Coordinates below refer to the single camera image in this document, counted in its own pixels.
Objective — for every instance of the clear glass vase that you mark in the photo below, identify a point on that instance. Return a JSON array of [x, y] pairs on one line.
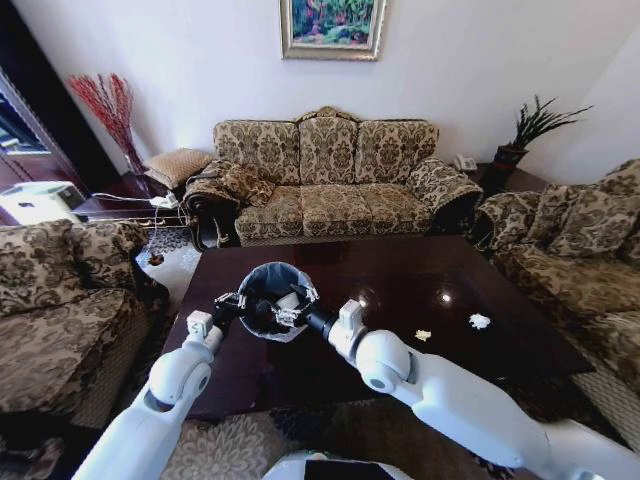
[[135, 162]]

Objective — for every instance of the red dried branches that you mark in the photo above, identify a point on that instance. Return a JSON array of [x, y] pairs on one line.
[[107, 105]]

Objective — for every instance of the small floral throw pillow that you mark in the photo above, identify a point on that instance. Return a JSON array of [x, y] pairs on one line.
[[550, 210]]

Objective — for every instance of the dark corner table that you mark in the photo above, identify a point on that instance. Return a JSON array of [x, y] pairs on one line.
[[520, 182]]

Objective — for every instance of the white robot front shell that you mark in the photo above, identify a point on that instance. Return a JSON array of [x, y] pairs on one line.
[[330, 465]]

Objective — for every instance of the white power strip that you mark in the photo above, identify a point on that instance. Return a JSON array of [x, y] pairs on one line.
[[165, 201]]

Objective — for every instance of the dark glossy coffee table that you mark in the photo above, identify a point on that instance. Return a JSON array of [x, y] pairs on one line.
[[400, 280]]

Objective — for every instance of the floral sofa beside bookcase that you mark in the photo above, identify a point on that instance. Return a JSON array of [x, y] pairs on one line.
[[55, 310]]

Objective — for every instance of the patterned floor rug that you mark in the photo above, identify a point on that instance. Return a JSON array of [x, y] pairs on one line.
[[235, 445]]

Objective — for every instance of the large floral throw pillow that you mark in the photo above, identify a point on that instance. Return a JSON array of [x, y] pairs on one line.
[[597, 222]]

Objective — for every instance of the floral three-seat sofa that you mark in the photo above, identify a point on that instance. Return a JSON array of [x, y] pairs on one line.
[[330, 200]]

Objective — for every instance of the gold quilted cushion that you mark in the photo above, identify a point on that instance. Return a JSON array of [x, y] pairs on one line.
[[175, 165]]

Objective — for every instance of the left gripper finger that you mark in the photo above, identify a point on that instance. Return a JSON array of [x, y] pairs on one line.
[[229, 298], [241, 308]]

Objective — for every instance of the dark wooden side table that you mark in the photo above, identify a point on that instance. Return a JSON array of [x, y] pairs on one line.
[[127, 192]]

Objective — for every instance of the framed landscape painting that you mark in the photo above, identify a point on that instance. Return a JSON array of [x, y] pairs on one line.
[[334, 25]]

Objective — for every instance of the dark wooden bookcase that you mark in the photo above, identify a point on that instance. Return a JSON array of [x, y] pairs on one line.
[[55, 95]]

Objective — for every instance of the yellowish crumpled wrapper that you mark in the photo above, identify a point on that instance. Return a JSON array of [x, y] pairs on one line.
[[423, 335]]

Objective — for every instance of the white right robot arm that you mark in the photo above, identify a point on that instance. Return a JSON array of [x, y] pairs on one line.
[[450, 395]]

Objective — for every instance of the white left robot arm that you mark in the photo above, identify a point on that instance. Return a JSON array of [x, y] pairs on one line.
[[175, 372]]

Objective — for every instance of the white desk telephone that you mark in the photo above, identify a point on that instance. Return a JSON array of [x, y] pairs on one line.
[[465, 162]]

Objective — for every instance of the white paper scrap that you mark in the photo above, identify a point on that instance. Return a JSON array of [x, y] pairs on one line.
[[287, 301]]

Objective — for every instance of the white printer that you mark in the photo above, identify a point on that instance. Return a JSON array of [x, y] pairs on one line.
[[40, 200]]

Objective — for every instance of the green spiky plant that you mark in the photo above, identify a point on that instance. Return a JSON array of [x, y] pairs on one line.
[[540, 122]]

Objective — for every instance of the white crumpled paper ball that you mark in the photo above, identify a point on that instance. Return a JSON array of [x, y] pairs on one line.
[[479, 321]]

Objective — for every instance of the floral sofa with two pillows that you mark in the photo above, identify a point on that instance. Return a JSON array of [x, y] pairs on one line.
[[575, 290]]

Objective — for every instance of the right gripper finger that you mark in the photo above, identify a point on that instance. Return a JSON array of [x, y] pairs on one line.
[[306, 292], [285, 316]]

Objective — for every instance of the round trash bin with liner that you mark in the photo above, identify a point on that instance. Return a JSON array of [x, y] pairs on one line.
[[270, 277]]

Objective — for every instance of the dark plant pot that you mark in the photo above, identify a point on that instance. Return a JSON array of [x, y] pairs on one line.
[[510, 160]]

